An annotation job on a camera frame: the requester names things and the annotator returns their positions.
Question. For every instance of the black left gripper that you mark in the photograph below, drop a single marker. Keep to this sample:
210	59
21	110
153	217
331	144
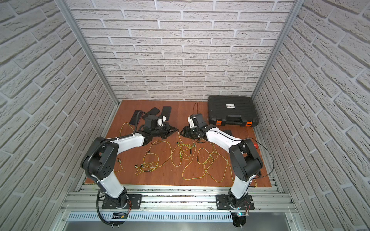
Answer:
163	131

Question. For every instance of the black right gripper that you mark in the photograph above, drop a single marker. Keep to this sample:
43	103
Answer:
186	129

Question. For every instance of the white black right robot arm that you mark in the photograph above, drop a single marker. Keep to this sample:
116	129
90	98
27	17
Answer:
245	159

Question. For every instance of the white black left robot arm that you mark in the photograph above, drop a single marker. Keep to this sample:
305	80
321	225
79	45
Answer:
99	161

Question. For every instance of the black phone far left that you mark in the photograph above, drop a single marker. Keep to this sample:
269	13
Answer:
135	117

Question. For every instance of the black plastic tool case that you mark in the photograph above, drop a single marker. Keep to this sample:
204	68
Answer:
232	110

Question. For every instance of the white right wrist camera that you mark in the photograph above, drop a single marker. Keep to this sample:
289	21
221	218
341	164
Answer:
192	121

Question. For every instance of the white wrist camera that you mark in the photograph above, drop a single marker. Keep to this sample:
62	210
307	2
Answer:
160	121
192	121

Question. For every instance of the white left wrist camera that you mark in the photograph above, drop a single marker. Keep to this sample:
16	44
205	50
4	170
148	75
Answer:
160	121

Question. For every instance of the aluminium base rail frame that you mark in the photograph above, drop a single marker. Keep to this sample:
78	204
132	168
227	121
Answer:
166	208

